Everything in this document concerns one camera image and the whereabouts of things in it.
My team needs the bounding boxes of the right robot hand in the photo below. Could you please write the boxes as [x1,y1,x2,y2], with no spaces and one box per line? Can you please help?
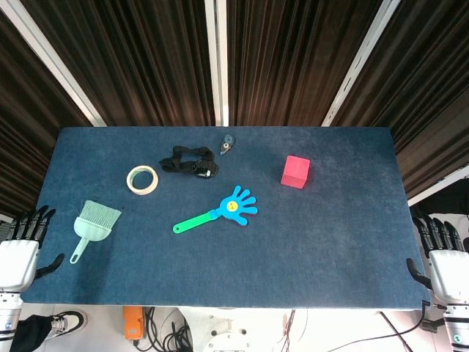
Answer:
[405,215,469,305]

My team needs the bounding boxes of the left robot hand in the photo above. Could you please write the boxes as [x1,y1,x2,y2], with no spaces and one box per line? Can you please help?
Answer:
[0,205,65,290]

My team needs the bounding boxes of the blue hand clapper toy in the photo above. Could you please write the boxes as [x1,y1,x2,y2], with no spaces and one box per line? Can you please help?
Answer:
[172,185,259,235]

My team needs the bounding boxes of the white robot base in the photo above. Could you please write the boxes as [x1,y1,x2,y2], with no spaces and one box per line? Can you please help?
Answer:
[201,307,254,352]

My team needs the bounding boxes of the mint green hand brush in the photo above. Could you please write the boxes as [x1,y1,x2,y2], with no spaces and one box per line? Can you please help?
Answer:
[69,199,122,265]

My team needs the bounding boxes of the black trouser leg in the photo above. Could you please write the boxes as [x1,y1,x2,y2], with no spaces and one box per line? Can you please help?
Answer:
[9,314,54,352]

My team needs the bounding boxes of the black and white sneaker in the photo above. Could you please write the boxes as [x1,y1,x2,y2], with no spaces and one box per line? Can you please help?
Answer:
[45,310,89,340]

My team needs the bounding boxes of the cream masking tape roll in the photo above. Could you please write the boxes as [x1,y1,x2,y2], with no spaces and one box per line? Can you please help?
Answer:
[126,165,160,197]

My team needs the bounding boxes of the red cube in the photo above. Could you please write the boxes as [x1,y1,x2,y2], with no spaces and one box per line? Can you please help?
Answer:
[280,155,311,190]

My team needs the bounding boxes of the blue table mat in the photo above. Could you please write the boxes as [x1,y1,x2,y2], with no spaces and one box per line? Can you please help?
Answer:
[20,126,432,312]

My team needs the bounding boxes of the dark brown pleated curtain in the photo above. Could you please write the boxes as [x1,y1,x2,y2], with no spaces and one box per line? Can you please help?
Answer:
[0,0,469,217]

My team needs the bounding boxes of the correction tape dispenser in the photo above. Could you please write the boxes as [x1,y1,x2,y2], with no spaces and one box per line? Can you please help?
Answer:
[219,133,236,157]

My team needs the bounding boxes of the black cable with plug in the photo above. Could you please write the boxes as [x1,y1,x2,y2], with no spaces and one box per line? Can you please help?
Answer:
[336,300,432,352]

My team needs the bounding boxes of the thin red wires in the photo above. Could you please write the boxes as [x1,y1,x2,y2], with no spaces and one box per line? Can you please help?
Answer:
[280,309,309,352]

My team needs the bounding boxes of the black cable bundle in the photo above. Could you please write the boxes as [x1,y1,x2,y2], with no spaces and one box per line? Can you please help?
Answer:
[135,307,193,352]

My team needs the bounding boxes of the black strap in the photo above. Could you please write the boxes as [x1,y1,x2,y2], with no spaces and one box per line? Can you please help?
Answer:
[158,145,220,180]

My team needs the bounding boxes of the white frame post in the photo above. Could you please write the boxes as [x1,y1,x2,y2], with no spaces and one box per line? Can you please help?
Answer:
[321,0,402,128]
[204,0,230,128]
[0,0,107,128]

